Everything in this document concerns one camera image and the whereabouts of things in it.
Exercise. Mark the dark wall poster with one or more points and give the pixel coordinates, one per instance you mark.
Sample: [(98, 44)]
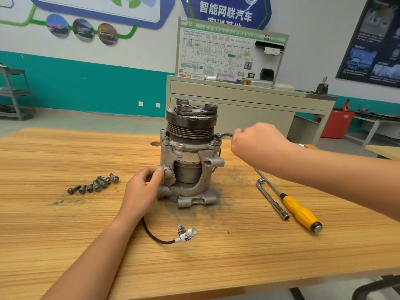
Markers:
[(372, 37)]

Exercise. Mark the blue rounded infographic panel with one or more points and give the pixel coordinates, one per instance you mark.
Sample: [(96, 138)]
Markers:
[(87, 4)]

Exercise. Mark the small black device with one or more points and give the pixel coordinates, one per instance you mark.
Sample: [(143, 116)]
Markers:
[(321, 88)]

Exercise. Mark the person's right forearm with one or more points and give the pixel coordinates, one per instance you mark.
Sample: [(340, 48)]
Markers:
[(347, 181)]

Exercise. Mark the red cabinet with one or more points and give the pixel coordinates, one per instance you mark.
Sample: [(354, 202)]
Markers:
[(337, 123)]

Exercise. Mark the beige workbench cabinet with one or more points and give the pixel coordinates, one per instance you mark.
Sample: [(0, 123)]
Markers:
[(250, 103)]

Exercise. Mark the person's left forearm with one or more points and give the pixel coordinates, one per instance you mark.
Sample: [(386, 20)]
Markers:
[(87, 262)]

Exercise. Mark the round photo wall decal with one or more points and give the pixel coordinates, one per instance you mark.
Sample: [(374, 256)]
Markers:
[(83, 29), (107, 33), (57, 25)]

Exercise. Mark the person's right hand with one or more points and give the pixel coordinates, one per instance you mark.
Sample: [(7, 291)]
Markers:
[(259, 146)]

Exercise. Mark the blue hexagon wall sign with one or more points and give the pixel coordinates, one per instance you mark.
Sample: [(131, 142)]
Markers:
[(225, 6)]

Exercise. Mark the dark round table grommet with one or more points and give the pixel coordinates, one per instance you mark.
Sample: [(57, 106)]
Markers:
[(155, 143)]

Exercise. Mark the person's left hand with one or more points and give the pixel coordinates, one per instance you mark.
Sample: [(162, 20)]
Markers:
[(140, 193)]

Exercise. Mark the silver L-shaped socket wrench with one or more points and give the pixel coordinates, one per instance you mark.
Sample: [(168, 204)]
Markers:
[(272, 200)]

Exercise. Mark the grey metal compressor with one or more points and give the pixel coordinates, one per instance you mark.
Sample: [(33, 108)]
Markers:
[(187, 156)]

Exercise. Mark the white wiring display board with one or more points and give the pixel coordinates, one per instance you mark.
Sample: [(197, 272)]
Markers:
[(209, 50)]

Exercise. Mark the grey metal shelf cart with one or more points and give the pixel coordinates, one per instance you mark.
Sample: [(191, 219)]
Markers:
[(15, 90)]

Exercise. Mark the wooden side table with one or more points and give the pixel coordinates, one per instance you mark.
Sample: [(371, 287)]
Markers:
[(384, 151)]

